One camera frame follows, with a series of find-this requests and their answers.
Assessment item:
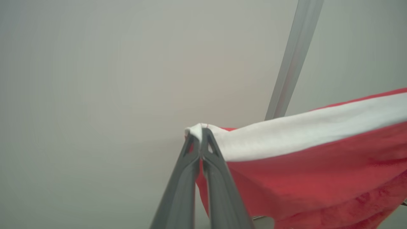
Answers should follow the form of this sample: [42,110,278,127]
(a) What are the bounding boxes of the red shorts white stripes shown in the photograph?
[184,88,407,229]

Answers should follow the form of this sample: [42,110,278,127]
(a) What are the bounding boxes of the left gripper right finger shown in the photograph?
[201,128,255,229]

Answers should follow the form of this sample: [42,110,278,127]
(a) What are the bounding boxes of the grey metal partition post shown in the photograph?
[265,0,325,121]

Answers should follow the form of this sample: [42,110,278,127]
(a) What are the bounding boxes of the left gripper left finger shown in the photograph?
[149,134,201,229]

